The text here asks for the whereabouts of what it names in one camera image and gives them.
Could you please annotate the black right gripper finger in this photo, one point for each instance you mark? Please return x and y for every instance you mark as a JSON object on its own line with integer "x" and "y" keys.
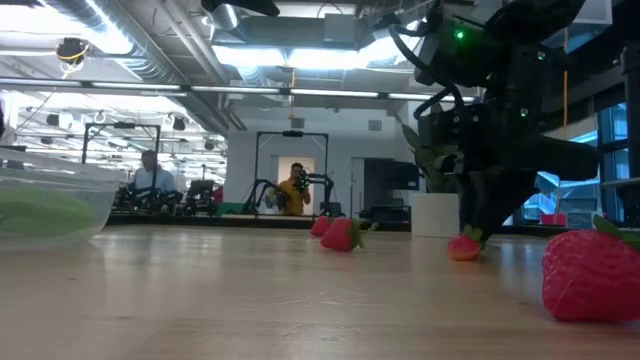
{"x": 495, "y": 200}

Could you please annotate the pale pink plastic strawberry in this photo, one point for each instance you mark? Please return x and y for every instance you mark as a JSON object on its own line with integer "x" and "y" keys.
{"x": 462, "y": 248}

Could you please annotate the red plastic strawberry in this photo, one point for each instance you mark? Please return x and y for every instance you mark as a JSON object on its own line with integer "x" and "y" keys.
{"x": 319, "y": 227}
{"x": 590, "y": 280}
{"x": 340, "y": 235}

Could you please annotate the green toy vegetable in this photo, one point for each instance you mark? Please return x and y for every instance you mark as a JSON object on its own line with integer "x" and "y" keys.
{"x": 45, "y": 212}

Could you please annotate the black background robot arm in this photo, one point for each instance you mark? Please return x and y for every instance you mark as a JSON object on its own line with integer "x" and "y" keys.
{"x": 322, "y": 180}
{"x": 257, "y": 192}

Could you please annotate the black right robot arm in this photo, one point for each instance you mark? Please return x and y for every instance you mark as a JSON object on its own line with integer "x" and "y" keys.
{"x": 500, "y": 50}

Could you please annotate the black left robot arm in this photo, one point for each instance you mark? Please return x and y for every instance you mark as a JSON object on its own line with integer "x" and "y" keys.
{"x": 240, "y": 6}

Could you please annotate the clear plastic tupperware container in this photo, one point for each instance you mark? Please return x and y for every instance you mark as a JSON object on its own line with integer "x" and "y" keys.
{"x": 50, "y": 170}

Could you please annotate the snake plant in white pot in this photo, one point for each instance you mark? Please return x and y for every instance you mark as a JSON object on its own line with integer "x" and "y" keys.
{"x": 435, "y": 215}

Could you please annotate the small red box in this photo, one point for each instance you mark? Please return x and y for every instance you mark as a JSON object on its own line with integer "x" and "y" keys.
{"x": 554, "y": 220}

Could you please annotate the black cabinet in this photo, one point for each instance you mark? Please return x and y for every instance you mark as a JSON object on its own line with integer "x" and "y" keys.
{"x": 390, "y": 175}

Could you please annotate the long LED light bar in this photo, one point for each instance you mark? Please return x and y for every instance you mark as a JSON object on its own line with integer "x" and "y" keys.
{"x": 330, "y": 93}

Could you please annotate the person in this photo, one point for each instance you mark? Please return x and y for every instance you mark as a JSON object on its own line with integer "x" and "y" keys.
{"x": 292, "y": 197}
{"x": 150, "y": 177}

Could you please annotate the black ceiling dome fixture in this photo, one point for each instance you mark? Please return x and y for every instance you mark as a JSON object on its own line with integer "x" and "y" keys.
{"x": 72, "y": 50}

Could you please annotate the black rig post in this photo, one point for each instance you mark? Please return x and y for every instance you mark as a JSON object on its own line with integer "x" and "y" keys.
{"x": 634, "y": 125}

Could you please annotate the black background rig frame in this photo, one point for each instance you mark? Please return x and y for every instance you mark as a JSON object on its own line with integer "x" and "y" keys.
{"x": 292, "y": 133}
{"x": 120, "y": 125}

